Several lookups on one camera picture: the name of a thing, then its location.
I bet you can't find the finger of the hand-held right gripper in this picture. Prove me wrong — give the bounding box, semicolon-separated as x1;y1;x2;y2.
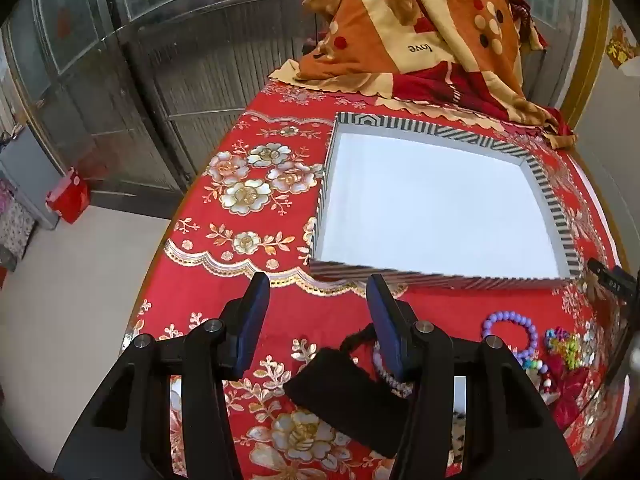
587;258;637;293

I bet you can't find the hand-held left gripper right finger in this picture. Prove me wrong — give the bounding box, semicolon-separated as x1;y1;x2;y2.
366;274;581;480

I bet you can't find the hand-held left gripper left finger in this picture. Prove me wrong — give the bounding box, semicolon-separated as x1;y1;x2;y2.
52;271;272;480

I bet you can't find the beige lace bow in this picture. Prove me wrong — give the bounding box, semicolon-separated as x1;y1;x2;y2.
584;282;623;361

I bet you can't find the pale bead bracelet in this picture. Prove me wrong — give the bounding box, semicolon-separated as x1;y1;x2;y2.
371;340;416;397

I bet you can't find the black cloth pouch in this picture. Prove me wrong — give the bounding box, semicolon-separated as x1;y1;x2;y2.
283;347;416;459

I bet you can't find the red bow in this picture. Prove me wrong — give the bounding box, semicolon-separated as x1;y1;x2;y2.
547;365;592;431

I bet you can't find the purple bead bracelet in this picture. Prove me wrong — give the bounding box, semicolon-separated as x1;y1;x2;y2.
481;311;540;368

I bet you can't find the striped box with white inside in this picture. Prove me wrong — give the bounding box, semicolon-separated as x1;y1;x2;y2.
308;111;585;292

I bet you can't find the red floral tablecloth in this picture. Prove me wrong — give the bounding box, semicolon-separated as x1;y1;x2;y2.
122;77;633;480

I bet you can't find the red gift bag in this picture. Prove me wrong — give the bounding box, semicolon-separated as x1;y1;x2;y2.
45;166;92;225

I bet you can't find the grey cabinet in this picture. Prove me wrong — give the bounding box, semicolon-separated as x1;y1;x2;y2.
0;130;62;231

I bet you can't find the metal door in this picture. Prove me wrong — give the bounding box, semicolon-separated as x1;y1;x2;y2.
0;0;331;213

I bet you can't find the orange patterned blanket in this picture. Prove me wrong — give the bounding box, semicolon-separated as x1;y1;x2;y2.
267;0;578;150

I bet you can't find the black hair tie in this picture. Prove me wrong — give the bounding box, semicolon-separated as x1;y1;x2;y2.
339;323;381;356

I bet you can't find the multicoloured bead bracelet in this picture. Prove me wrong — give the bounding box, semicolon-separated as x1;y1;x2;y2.
544;327;583;368

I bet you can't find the red and yellow wall decoration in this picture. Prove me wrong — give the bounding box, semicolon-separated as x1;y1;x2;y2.
605;20;640;68

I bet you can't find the yellow door frame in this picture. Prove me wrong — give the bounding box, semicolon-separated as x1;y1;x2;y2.
560;0;612;123

